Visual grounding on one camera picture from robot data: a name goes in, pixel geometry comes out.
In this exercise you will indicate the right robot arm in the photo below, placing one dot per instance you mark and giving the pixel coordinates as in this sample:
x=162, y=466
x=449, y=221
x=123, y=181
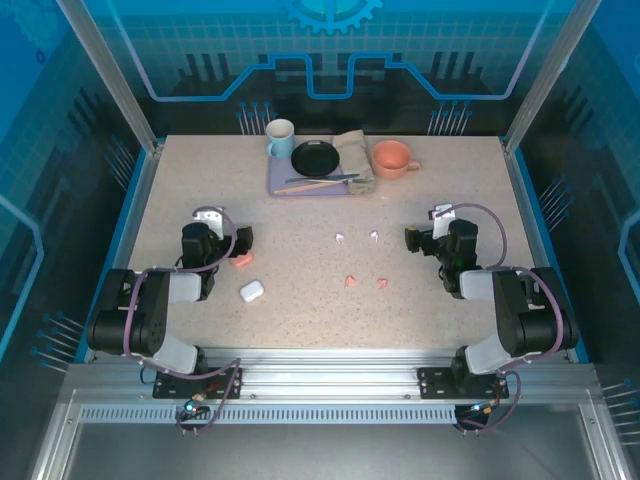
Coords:
x=515, y=310

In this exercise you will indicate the wooden chopstick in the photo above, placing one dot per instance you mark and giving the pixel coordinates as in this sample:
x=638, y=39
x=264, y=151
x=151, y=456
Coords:
x=315, y=185
x=290, y=190

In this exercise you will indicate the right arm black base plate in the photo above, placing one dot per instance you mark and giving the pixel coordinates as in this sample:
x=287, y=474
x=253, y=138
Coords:
x=435, y=382

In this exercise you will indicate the light blue mug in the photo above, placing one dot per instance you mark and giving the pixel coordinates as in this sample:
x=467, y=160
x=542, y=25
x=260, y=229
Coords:
x=280, y=142

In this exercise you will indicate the metal knife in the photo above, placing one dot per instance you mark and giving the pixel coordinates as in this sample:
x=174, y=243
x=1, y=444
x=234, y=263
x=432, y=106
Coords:
x=300, y=179

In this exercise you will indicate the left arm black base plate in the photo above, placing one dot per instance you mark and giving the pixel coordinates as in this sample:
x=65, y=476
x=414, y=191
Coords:
x=165, y=387

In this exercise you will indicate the black plate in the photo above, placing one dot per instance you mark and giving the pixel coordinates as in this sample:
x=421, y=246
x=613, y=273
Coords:
x=315, y=159

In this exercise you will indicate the aluminium mounting rail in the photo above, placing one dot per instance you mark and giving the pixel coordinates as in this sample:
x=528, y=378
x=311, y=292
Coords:
x=330, y=372

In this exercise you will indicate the lavender tray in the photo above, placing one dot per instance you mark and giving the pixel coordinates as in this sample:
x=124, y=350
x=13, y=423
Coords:
x=280, y=172

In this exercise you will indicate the beige folded cloth napkin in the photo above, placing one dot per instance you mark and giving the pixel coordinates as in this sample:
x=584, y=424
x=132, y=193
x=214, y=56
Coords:
x=355, y=150

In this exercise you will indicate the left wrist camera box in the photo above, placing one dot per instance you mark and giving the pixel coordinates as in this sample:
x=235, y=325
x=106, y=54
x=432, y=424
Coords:
x=207, y=216

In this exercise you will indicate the white earbud charging case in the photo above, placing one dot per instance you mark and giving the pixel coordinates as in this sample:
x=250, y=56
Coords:
x=251, y=291

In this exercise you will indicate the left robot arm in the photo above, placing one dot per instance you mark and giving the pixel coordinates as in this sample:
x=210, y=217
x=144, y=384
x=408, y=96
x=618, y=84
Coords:
x=150, y=310

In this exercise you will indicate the aluminium frame post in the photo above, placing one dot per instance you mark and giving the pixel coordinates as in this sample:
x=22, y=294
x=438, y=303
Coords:
x=545, y=85
x=120, y=85

